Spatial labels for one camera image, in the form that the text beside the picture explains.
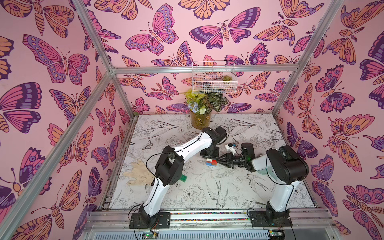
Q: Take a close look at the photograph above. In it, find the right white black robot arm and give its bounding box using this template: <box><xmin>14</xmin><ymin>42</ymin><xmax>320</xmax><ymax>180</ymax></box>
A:
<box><xmin>215</xmin><ymin>143</ymin><xmax>309</xmax><ymax>222</ymax></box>

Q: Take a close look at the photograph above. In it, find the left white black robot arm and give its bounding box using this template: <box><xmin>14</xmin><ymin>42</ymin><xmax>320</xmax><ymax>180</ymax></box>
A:
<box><xmin>139</xmin><ymin>126</ymin><xmax>227</xmax><ymax>218</ymax></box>

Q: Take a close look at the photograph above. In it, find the green lego brick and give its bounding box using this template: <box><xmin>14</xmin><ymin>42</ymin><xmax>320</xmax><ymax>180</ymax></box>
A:
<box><xmin>180</xmin><ymin>175</ymin><xmax>188</xmax><ymax>183</ymax></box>

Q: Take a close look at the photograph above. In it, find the glass vase with plants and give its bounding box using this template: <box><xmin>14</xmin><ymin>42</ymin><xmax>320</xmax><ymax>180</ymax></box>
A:
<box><xmin>183</xmin><ymin>89</ymin><xmax>229</xmax><ymax>130</ymax></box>

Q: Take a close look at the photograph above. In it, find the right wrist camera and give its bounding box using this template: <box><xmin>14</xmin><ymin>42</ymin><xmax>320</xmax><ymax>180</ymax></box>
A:
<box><xmin>225</xmin><ymin>143</ymin><xmax>237</xmax><ymax>156</ymax></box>

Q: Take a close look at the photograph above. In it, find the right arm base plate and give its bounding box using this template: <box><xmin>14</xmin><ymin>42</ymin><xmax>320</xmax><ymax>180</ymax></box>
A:
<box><xmin>248</xmin><ymin>210</ymin><xmax>293</xmax><ymax>227</ymax></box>

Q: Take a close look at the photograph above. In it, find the white wire basket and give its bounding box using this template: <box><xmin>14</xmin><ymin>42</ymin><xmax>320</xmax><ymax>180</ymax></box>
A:
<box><xmin>191</xmin><ymin>61</ymin><xmax>238</xmax><ymax>94</ymax></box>

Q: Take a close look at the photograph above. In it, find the aluminium mounting rail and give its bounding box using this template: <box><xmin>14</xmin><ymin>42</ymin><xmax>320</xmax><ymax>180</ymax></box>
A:
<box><xmin>80</xmin><ymin>208</ymin><xmax>343</xmax><ymax>240</ymax></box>

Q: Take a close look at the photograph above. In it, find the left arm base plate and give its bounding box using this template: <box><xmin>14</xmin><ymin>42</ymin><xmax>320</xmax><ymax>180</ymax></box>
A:
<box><xmin>129</xmin><ymin>212</ymin><xmax>171</xmax><ymax>230</ymax></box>

